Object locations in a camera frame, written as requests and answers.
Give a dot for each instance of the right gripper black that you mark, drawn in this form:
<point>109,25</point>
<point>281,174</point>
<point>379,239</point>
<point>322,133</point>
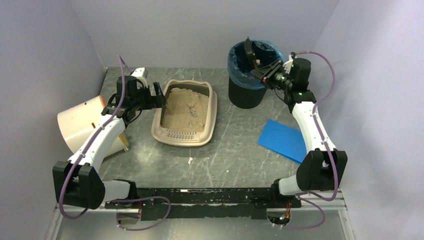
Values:
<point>266,72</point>

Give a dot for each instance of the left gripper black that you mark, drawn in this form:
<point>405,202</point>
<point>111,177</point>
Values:
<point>151,98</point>

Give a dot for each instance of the black litter scoop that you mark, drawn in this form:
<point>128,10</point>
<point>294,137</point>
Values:
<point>250,51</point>

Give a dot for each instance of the beige litter box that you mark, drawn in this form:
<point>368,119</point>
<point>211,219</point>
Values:
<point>187,138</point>

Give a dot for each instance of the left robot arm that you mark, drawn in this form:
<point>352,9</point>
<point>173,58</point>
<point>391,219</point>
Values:
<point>76,181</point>

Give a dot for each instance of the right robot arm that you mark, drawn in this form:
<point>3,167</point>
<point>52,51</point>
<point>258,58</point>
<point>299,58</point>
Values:
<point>323,166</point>

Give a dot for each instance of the cat litter pile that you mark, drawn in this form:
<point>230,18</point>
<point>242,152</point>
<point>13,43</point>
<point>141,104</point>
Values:
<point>185,110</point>

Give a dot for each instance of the blue plastic bin liner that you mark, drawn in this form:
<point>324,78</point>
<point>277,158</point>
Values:
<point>239,68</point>

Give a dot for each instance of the black trash bin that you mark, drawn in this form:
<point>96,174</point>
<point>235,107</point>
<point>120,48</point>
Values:
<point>243,97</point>

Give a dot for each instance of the blue sheet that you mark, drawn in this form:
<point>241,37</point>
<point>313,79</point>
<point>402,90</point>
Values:
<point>284,140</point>

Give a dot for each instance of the beige cylindrical container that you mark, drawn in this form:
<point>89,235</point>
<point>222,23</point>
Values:
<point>77,123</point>

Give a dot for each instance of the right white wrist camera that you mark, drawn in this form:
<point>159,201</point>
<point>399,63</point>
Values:
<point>289,64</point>

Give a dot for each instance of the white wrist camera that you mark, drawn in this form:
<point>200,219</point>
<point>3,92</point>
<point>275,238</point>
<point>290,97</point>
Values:
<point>289,64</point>
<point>141,74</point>

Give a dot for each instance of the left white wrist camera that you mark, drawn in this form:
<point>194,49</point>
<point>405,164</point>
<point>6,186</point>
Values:
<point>141,74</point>

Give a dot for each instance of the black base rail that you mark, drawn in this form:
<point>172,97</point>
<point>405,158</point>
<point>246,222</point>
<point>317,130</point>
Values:
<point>192,203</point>

